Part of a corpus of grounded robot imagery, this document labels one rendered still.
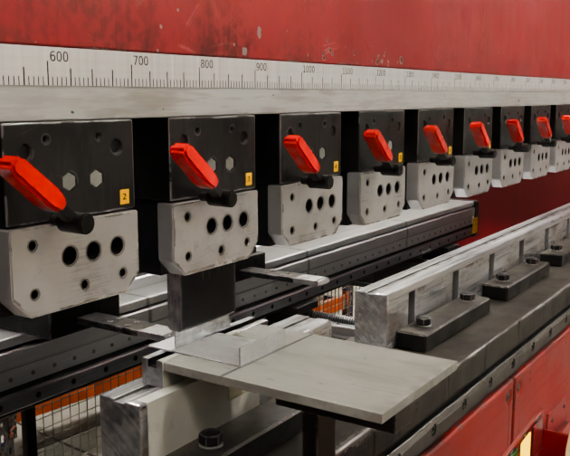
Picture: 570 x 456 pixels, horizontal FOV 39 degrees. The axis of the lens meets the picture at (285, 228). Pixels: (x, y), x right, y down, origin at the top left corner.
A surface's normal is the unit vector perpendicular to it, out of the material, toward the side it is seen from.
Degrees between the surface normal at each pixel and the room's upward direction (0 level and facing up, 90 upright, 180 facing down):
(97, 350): 90
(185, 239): 90
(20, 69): 90
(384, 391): 0
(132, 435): 90
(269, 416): 0
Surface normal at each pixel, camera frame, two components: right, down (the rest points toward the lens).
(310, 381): 0.00, -0.99
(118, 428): -0.55, 0.14
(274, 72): 0.83, 0.09
